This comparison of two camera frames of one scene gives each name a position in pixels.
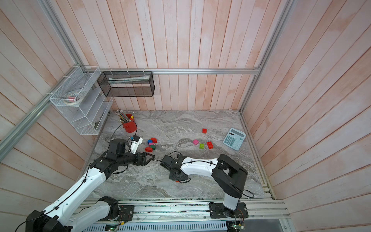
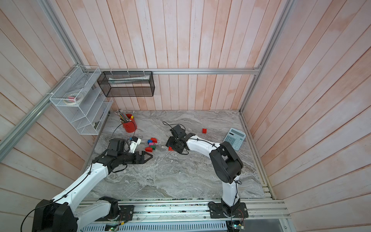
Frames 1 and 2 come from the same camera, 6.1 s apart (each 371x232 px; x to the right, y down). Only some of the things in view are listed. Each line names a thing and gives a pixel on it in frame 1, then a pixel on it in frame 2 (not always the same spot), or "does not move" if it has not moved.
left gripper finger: [149, 154] does not move
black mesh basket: [127, 83] does not move
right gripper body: [172, 177] to [175, 144]
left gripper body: [137, 161] does not move
